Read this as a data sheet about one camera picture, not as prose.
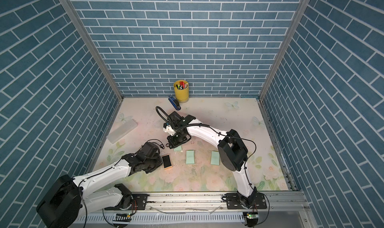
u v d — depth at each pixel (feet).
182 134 2.22
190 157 2.84
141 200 2.41
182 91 3.56
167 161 2.78
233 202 2.42
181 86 3.68
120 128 3.35
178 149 2.99
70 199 1.31
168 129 2.62
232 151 1.65
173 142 2.45
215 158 2.86
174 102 3.69
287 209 2.47
